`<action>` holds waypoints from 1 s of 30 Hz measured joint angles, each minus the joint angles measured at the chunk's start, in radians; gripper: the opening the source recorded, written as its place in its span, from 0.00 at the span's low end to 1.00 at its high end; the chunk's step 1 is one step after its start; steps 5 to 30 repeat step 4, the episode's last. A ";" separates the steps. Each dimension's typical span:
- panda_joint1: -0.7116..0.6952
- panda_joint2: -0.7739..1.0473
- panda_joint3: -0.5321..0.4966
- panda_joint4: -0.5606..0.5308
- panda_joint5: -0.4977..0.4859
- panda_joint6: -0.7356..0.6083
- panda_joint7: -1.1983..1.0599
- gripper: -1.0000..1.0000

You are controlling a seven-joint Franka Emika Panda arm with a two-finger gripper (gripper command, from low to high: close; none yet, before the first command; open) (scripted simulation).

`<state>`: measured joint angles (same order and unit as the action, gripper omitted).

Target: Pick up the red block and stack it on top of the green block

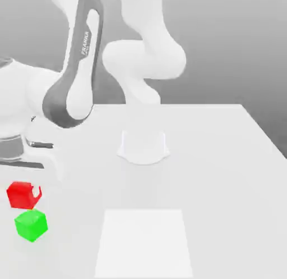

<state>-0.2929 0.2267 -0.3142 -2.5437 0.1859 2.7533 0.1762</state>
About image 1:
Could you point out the small red cube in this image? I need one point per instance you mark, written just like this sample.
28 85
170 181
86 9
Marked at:
20 194

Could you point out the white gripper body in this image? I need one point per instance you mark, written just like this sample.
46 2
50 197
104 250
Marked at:
24 171

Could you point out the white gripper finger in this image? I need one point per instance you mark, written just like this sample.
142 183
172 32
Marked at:
36 191

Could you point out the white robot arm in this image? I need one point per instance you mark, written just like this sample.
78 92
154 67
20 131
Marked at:
143 59

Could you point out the small green cube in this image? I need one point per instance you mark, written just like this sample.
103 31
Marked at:
31 225

